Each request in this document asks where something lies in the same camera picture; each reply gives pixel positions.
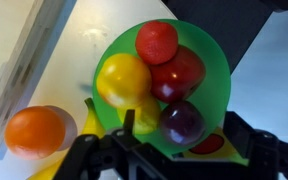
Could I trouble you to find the dark red apple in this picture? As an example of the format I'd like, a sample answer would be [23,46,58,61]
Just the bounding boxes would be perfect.
[149,44,207,105]

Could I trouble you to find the dark purple apple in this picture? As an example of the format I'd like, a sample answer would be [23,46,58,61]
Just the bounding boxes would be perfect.
[159,100,207,146]

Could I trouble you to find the yellow orange round fruit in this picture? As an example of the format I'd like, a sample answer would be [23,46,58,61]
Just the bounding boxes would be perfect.
[95,52,153,110]

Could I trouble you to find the light wooden box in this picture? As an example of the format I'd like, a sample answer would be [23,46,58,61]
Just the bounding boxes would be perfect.
[0,0,69,161]

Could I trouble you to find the red strawberry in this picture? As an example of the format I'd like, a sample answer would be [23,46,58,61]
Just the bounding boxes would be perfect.
[134,20,180,66]

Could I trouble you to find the yellow banana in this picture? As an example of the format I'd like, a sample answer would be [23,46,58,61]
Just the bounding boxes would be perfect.
[26,97,107,180]

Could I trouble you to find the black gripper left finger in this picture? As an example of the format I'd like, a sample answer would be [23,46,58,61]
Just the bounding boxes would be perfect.
[51,108,172,180]

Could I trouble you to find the green bowl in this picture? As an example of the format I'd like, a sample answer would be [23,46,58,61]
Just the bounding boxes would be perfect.
[92,18,233,158]

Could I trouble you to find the green soft cube with car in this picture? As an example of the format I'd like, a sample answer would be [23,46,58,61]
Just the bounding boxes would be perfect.
[174,125,251,167]

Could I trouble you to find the yellow lemon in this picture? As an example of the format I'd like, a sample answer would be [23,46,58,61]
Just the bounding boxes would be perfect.
[116,95,163,136]

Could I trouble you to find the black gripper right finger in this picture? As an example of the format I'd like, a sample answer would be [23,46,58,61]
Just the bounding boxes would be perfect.
[222,110,288,180]

